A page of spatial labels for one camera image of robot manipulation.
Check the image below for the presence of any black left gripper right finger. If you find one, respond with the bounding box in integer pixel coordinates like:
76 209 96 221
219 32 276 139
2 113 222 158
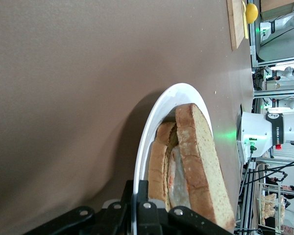
137 180 236 235

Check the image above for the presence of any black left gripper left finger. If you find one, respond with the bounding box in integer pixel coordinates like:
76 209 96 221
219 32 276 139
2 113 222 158
22 180 134 235

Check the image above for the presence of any fried egg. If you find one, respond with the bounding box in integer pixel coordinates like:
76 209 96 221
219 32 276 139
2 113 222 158
167 145 192 211

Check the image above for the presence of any plain brown bread slice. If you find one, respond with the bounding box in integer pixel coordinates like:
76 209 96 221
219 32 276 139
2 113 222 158
175 102 237 231

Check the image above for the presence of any white round plate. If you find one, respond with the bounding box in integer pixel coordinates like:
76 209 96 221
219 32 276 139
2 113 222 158
133 82 214 235

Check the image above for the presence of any wooden cutting board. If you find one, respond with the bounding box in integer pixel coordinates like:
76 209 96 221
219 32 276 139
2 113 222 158
226 0 251 51

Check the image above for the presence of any yellow plastic knife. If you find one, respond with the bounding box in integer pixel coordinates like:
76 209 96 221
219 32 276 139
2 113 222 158
241 0 249 40

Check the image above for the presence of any yellow lemon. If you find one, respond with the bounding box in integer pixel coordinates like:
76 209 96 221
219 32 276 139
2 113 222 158
245 2 259 24

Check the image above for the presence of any brown cardboard box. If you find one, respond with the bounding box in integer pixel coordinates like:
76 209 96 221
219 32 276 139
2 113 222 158
259 0 294 22

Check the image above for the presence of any white wire basket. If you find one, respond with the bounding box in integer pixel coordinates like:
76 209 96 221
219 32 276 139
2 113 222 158
256 182 288 226

